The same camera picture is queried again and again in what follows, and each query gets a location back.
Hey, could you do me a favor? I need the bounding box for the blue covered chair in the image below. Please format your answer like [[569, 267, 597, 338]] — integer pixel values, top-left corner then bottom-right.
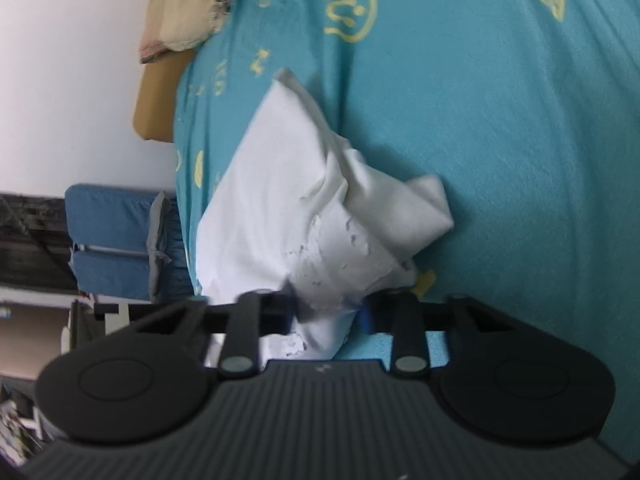
[[65, 183, 195, 301], [69, 249, 153, 297]]

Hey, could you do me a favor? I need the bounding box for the dark barred window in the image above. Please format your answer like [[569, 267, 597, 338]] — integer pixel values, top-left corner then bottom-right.
[[0, 192, 76, 291]]

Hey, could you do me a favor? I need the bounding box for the plaid pillow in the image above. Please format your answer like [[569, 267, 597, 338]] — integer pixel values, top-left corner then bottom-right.
[[139, 0, 236, 64]]

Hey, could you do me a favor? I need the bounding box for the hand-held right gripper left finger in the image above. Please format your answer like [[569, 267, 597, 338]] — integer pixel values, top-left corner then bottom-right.
[[130, 290, 302, 379]]

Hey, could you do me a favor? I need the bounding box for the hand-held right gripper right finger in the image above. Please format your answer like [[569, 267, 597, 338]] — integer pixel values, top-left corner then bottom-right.
[[357, 290, 521, 380]]

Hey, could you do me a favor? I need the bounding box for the golden refrigerator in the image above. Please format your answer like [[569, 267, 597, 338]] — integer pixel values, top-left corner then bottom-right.
[[0, 302, 71, 378]]

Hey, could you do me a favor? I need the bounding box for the black and white table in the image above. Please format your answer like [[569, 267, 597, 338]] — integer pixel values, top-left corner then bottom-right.
[[60, 297, 208, 356]]

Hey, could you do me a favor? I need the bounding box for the mustard bed headboard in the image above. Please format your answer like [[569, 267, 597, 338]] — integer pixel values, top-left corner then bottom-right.
[[132, 45, 201, 143]]

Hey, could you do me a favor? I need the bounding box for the light grey printed t-shirt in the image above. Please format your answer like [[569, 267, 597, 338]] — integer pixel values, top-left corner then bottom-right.
[[195, 67, 456, 361]]

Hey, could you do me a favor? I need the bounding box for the bed with teal sheet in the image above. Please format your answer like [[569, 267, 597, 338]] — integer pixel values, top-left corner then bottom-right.
[[172, 0, 640, 461]]

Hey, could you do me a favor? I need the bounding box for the grey seat cushion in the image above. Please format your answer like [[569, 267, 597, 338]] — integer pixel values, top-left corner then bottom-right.
[[144, 191, 175, 306]]

